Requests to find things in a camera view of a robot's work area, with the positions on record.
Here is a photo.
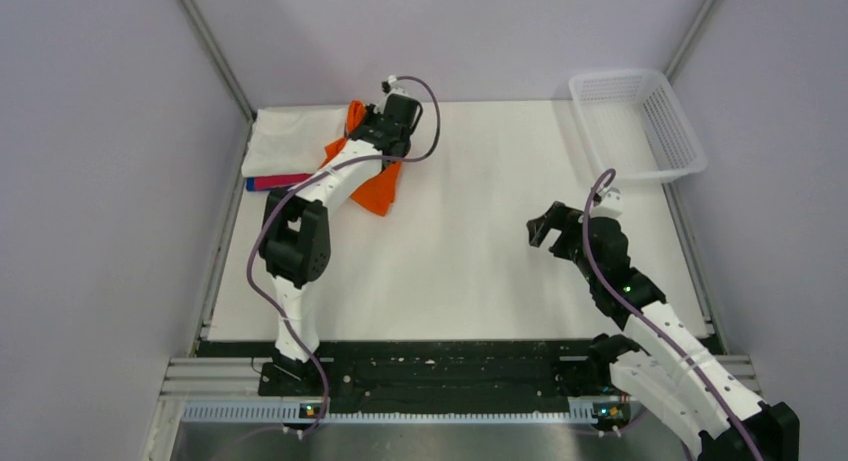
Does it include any orange t-shirt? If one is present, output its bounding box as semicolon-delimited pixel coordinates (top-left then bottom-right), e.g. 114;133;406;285
319;100;402;217

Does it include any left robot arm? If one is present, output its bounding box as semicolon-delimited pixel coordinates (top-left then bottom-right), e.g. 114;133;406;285
256;91;423;395

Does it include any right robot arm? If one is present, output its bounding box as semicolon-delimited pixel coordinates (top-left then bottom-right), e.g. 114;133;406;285
526;202;800;460

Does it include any folded white t-shirt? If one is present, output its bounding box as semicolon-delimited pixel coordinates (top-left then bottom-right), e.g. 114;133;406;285
241;106;347;178

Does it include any white plastic basket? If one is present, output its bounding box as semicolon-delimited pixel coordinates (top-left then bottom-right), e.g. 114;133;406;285
568;69;707;186

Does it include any folded magenta t-shirt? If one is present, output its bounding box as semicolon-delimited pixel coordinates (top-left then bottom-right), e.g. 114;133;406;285
245;173;310;191

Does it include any folded blue t-shirt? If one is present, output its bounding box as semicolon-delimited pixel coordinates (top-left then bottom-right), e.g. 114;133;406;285
245;176;297;192

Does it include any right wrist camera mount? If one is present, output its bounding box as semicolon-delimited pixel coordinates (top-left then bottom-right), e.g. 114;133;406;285
590;187;624;219

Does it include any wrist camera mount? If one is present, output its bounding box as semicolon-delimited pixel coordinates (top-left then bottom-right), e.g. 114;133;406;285
590;187;624;219
381;75;406;95

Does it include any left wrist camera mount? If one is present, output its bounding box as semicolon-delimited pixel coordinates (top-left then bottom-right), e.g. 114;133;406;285
381;75;406;95

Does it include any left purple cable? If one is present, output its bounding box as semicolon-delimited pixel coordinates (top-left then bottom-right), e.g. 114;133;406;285
246;75;443;439

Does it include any purple cable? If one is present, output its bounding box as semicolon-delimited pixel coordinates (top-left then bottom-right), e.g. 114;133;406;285
581;168;766;461
246;75;443;439

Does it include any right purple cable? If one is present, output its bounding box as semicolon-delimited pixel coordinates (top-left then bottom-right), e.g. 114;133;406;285
581;168;766;461

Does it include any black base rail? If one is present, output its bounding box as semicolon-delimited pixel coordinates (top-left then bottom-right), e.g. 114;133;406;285
196;337;629;415

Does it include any left aluminium frame post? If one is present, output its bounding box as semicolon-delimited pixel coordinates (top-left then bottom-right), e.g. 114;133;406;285
175;0;254;121

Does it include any aluminium frame post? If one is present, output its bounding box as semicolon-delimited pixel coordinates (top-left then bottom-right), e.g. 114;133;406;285
175;0;254;121
664;0;724;84

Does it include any right aluminium frame post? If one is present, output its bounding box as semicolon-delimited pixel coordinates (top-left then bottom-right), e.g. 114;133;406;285
664;0;724;84

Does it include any white cable duct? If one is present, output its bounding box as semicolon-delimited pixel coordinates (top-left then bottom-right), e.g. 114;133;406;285
181;401;624;425

